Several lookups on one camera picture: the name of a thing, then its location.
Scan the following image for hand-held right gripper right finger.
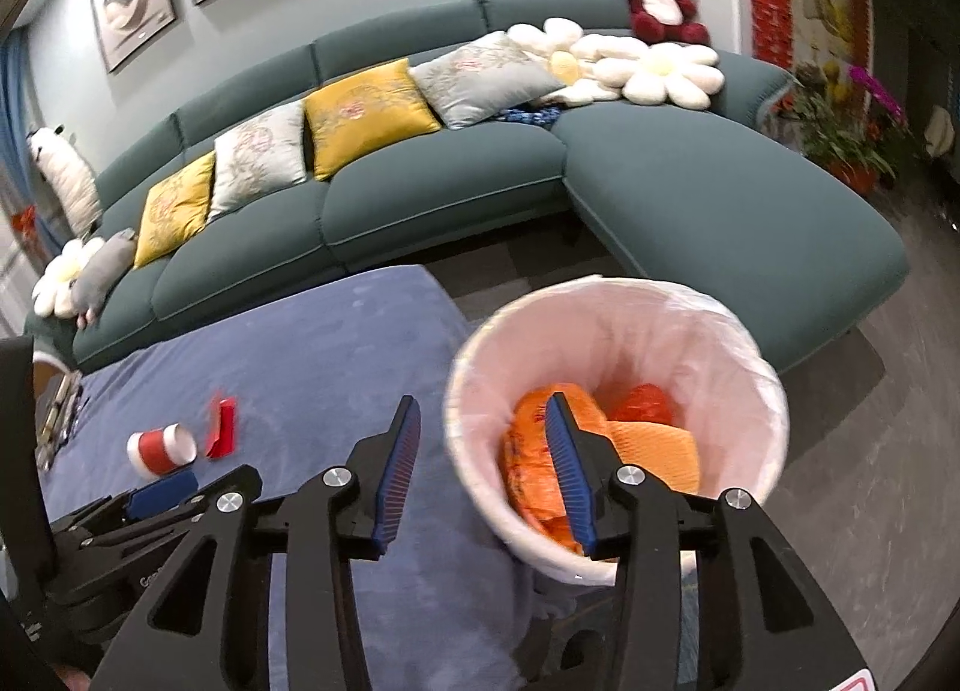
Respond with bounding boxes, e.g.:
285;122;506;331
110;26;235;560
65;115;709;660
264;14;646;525
544;391;863;691

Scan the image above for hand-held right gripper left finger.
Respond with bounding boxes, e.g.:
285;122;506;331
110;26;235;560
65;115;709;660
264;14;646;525
90;395;422;691

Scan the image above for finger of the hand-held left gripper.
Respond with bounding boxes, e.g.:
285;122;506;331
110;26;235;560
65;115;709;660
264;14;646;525
52;472;202;534

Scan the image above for red paper cup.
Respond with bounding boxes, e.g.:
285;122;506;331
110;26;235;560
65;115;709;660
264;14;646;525
126;422;198;476

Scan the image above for orange snack bag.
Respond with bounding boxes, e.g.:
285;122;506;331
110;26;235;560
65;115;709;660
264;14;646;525
499;383;612;557

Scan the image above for orange ribbed foam sheet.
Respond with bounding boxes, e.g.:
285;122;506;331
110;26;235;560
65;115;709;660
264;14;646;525
604;421;702;493

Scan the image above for red crinkled plastic wrap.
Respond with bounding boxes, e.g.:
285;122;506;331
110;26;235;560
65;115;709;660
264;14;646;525
606;383;687;431

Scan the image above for white-lined waste bin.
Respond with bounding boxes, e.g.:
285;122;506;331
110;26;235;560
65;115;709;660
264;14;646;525
444;275;790;587

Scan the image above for red plastic scrap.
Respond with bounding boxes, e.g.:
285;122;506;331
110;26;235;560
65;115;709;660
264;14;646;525
206;395;237;459

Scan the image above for white framed chair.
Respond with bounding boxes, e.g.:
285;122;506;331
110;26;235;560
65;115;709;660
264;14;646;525
30;350;87;471

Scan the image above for grey plush toy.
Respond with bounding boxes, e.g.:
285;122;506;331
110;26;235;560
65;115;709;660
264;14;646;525
69;227;137;328

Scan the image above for small white flower cushion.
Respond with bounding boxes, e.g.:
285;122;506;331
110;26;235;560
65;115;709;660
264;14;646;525
31;237;106;319

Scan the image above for white sheer curtain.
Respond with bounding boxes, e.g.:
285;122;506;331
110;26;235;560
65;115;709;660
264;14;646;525
0;211;35;340

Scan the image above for small yellow embroidered pillow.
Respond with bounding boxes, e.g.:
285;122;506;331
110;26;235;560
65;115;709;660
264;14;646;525
133;151;217;268

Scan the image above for green sofa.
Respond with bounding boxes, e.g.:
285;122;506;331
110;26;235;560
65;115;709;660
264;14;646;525
22;0;912;377

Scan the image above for white plush toy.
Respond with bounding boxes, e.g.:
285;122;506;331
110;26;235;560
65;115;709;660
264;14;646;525
26;125;104;231

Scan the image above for light grey embroidered pillow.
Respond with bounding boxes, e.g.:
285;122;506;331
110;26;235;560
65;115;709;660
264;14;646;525
206;102;308;223

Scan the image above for large yellow embroidered pillow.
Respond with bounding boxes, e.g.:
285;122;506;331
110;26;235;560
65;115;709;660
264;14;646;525
304;59;443;182

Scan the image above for blue patterned cloth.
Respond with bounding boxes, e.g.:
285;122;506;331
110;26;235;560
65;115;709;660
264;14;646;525
499;102;567;130

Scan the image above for blue curtain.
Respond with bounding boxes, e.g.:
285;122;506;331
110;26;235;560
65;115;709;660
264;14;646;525
0;31;38;250

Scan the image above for grey blue embroidered pillow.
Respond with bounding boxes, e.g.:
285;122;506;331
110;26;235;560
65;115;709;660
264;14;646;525
411;31;567;131

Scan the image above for potted flowering plant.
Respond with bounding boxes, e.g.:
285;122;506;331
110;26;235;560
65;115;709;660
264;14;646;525
780;57;923;193

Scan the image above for small framed wall painting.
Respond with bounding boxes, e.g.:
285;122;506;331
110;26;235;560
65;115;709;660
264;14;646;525
90;0;177;73

